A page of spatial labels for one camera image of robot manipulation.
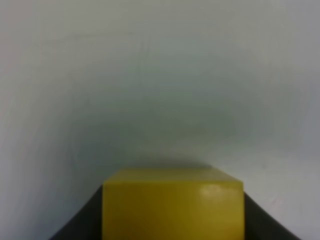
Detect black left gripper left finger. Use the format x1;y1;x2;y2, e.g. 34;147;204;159
50;186;103;240

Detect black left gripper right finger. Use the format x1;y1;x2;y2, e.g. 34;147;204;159
244;192;301;240

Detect yellow cube block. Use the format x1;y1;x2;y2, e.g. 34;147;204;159
102;167;245;240

